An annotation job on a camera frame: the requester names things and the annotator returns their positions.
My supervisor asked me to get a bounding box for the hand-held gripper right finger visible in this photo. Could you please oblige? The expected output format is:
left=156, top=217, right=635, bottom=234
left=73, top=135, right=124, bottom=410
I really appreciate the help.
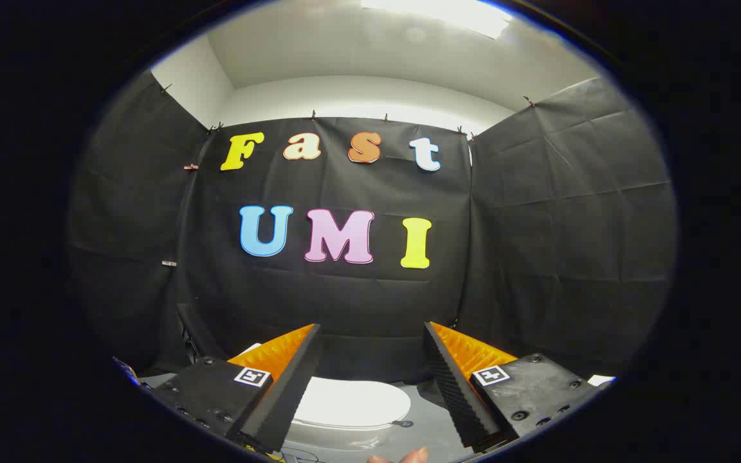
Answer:
left=423, top=321, right=603, bottom=449

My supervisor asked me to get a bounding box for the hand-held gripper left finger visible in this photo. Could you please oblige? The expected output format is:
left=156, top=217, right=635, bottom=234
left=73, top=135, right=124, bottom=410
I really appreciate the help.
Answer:
left=149, top=323, right=322, bottom=453

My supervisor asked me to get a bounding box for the black backdrop cloth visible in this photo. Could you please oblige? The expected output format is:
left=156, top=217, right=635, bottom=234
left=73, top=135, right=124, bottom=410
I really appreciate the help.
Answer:
left=67, top=69, right=677, bottom=385

